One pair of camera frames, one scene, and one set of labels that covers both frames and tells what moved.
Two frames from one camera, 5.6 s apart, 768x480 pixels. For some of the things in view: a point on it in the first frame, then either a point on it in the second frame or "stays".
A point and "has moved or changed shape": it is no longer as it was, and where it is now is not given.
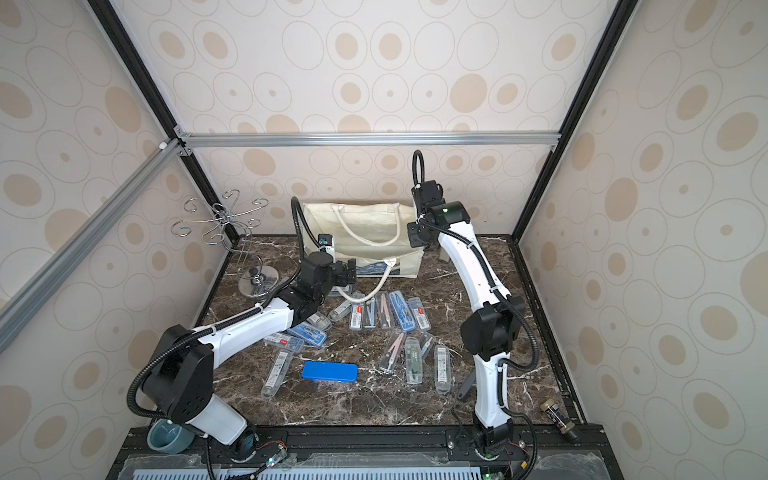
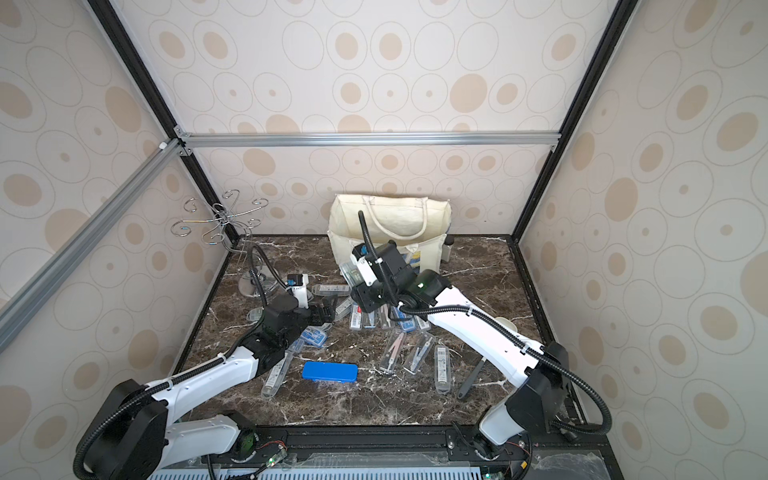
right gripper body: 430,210 to 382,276
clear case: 280,366 stays
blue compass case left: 308,333 stays
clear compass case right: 442,369 stays
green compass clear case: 414,360 has moved or changed shape
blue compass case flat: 330,372 stays
